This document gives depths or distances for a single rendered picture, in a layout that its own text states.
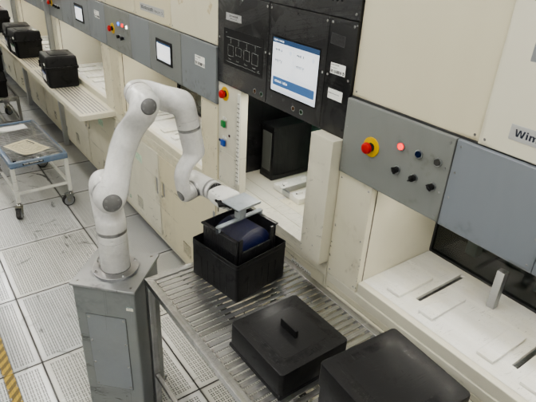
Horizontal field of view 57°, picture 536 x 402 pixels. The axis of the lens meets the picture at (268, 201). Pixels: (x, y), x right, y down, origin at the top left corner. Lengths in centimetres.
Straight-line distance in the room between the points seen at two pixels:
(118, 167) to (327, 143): 77
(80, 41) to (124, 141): 333
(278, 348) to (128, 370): 91
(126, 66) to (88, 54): 153
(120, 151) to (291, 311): 85
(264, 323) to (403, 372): 52
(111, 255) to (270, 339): 77
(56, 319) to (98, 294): 108
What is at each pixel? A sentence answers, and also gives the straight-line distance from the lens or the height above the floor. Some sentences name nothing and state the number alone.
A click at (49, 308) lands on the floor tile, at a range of 331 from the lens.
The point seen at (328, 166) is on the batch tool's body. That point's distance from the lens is 182.
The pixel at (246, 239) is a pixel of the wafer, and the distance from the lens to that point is 194.
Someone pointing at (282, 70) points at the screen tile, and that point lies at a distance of 203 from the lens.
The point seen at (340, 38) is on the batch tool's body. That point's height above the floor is 174.
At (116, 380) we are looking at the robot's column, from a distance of 246.
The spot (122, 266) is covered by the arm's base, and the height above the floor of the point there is 80.
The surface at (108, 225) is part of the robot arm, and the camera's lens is 204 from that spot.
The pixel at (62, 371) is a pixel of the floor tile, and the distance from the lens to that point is 290.
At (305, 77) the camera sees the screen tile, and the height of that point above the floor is 157.
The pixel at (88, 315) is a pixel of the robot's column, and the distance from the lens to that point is 225.
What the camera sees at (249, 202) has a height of 111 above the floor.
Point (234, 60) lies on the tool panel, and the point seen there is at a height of 153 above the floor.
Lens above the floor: 204
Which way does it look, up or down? 28 degrees down
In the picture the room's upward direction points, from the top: 3 degrees clockwise
